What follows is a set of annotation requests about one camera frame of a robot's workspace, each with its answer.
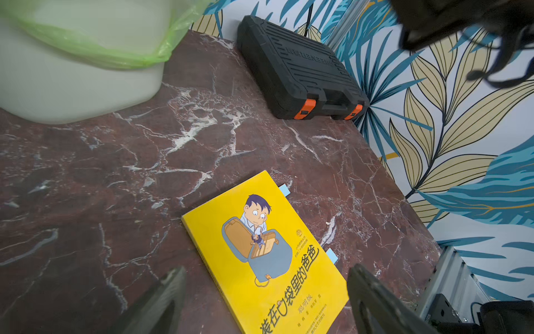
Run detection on yellow cartoon cover book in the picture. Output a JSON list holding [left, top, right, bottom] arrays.
[[182, 171, 348, 333]]

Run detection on lower blue sticky tab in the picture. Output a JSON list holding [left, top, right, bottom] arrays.
[[326, 248, 339, 264]]

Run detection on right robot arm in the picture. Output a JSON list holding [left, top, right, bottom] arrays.
[[348, 1, 533, 333]]

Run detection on black tool case orange latches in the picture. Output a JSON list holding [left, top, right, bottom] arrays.
[[236, 15, 369, 121]]

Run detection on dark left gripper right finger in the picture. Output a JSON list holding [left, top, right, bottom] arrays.
[[347, 264, 437, 333]]

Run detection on upper blue sticky tab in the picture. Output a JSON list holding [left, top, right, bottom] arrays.
[[279, 184, 291, 197]]

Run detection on right aluminium frame post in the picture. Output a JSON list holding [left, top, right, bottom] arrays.
[[322, 0, 371, 51]]

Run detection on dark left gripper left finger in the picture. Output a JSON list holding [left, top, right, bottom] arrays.
[[107, 267, 186, 333]]

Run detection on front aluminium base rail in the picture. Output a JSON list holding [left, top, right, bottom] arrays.
[[414, 246, 490, 324]]

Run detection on green plastic bin liner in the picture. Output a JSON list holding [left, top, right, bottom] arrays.
[[1, 1, 210, 70]]

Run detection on blue sticky tab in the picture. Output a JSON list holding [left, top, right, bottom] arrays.
[[279, 184, 291, 197], [326, 248, 339, 264]]

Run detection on white plastic trash bin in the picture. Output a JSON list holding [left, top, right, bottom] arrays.
[[1, 16, 164, 124]]

